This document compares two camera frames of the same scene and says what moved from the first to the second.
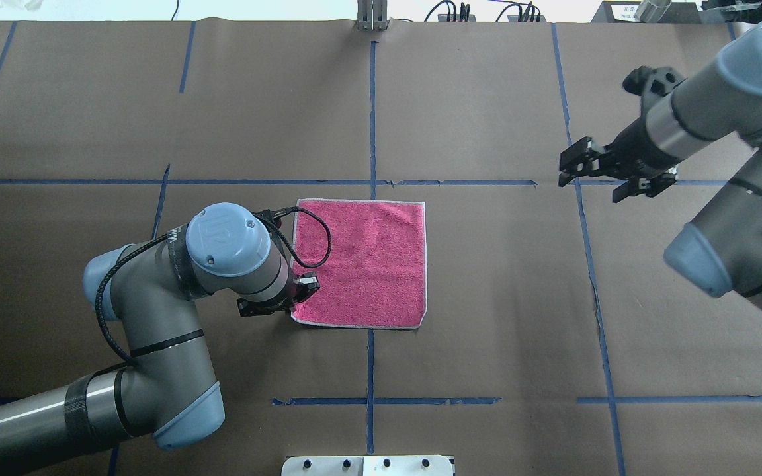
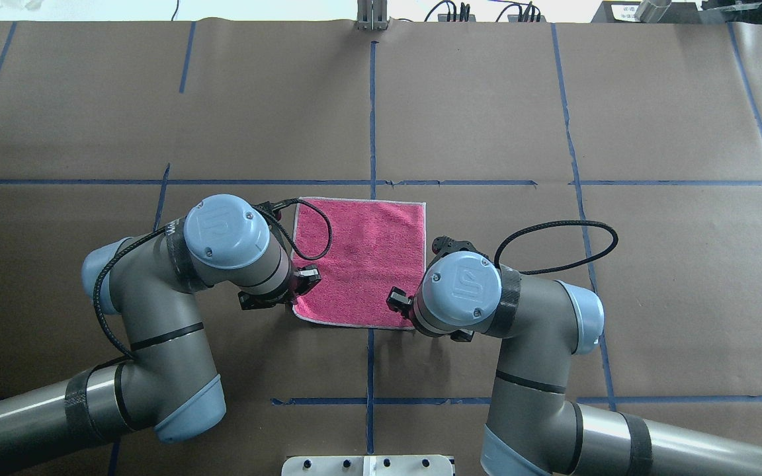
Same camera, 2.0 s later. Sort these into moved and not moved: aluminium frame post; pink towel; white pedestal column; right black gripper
Moved: right black gripper
Not moved: white pedestal column; pink towel; aluminium frame post
